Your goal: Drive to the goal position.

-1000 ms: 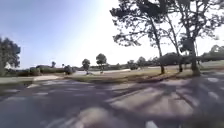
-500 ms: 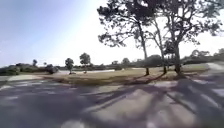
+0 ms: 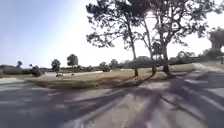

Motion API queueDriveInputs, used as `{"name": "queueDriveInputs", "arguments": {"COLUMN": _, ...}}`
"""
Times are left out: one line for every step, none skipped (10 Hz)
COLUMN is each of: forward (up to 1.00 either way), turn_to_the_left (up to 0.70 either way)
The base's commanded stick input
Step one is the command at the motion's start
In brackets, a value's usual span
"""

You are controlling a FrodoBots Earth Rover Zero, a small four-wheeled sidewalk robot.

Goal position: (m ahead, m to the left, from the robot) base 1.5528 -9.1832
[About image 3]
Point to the tall spreading tree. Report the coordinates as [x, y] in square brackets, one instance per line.
[134, 63]

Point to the dry grass patch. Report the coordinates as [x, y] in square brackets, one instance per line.
[90, 80]

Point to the grey paved path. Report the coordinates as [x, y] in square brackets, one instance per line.
[110, 106]

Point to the dark tree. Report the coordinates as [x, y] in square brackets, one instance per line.
[217, 39]

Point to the distant row of trees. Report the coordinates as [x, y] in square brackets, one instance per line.
[72, 60]

